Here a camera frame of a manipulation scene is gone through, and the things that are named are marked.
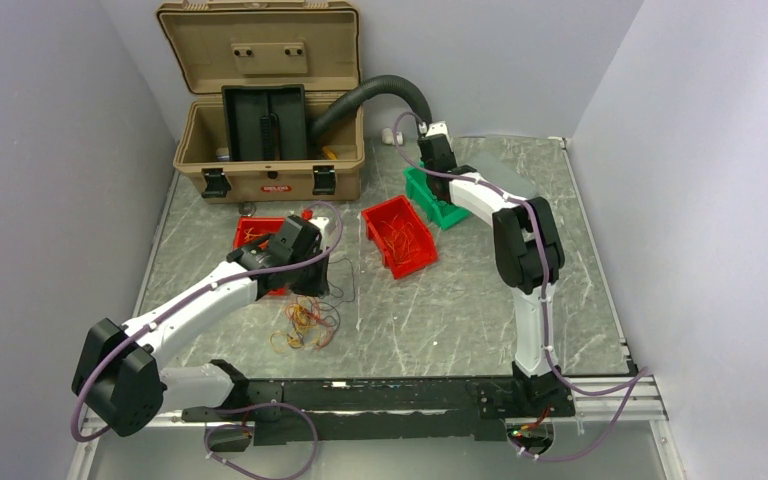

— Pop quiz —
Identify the yellow item in toolbox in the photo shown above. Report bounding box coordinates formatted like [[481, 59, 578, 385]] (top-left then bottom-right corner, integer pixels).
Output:
[[321, 146, 338, 160]]

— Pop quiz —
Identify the black toolbox tray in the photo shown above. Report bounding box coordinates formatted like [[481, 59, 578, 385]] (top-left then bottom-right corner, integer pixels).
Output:
[[222, 84, 308, 162]]

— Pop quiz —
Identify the black corrugated hose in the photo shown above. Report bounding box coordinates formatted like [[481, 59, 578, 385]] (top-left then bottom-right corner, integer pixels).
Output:
[[311, 74, 433, 142]]

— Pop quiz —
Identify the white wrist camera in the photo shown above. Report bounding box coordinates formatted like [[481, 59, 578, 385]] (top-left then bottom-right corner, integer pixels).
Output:
[[301, 209, 337, 250], [425, 121, 451, 140]]

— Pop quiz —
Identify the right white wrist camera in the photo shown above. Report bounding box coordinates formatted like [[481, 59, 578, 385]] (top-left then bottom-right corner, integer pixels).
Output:
[[425, 121, 451, 140]]

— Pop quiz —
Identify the coloured wire bundle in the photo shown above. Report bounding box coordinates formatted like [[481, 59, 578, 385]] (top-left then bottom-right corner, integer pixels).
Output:
[[269, 295, 343, 354]]

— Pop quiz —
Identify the green plastic bin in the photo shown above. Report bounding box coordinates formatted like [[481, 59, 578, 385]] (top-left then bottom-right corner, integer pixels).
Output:
[[403, 167, 470, 230]]

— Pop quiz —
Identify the red plastic bin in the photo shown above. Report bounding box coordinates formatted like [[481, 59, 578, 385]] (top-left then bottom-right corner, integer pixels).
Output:
[[233, 217, 284, 270], [361, 195, 438, 280]]

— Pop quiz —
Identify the grey plastic case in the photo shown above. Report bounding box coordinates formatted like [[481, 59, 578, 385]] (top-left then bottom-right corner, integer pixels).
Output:
[[466, 152, 539, 199]]

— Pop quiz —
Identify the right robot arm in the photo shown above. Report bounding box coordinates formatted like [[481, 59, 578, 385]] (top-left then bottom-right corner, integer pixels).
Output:
[[418, 133, 575, 417]]

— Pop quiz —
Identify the orange wire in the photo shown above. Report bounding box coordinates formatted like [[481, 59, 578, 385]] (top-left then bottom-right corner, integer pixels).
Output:
[[381, 213, 428, 265]]

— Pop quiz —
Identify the yellow wire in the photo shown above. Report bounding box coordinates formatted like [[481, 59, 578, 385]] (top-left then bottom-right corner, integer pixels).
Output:
[[240, 226, 279, 250]]

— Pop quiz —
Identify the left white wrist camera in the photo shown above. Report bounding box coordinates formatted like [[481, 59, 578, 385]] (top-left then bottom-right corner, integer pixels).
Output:
[[301, 209, 337, 250]]

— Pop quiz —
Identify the right red plastic bin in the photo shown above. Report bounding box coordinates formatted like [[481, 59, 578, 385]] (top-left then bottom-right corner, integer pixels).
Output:
[[361, 195, 438, 280]]

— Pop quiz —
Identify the silver wrench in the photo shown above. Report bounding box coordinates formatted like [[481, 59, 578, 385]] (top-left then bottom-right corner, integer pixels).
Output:
[[238, 202, 257, 217]]

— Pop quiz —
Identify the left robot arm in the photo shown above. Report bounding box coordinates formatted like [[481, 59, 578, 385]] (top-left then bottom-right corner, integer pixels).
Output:
[[72, 215, 342, 437]]

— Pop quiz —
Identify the tan plastic toolbox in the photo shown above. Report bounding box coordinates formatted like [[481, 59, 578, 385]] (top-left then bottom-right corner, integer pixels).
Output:
[[156, 1, 365, 204]]

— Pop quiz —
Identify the left red plastic bin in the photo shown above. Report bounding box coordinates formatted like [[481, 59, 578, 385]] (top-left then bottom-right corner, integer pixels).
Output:
[[233, 217, 284, 270]]

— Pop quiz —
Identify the white pipe fitting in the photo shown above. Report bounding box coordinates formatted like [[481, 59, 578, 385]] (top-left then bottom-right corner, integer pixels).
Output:
[[381, 128, 404, 146]]

